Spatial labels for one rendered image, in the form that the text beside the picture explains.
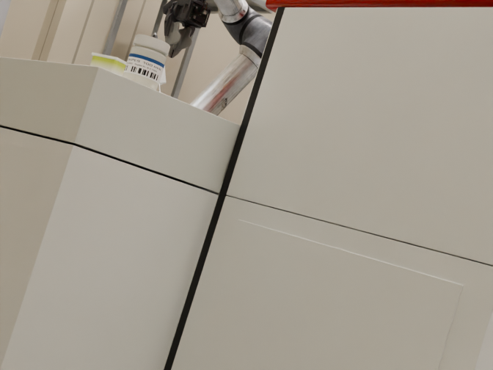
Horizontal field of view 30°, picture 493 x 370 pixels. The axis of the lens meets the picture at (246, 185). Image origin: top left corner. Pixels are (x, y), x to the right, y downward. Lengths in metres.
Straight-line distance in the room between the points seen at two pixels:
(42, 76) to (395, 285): 0.82
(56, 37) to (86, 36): 0.18
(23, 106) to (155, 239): 0.38
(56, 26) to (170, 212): 3.60
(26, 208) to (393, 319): 0.72
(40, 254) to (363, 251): 0.57
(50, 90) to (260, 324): 0.60
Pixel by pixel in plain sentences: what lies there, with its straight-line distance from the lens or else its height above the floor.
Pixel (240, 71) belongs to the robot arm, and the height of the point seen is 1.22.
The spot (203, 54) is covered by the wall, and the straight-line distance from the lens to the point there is 6.03.
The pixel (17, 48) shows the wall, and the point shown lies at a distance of 5.48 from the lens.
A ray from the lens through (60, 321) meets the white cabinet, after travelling 1.74.
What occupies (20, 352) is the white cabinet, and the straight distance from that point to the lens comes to 1.72.
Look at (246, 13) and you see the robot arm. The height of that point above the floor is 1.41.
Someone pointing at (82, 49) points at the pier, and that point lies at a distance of 5.37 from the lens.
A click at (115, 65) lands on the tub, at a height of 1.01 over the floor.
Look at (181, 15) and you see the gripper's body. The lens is 2.43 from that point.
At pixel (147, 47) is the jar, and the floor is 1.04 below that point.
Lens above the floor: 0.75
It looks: 3 degrees up
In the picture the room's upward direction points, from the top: 17 degrees clockwise
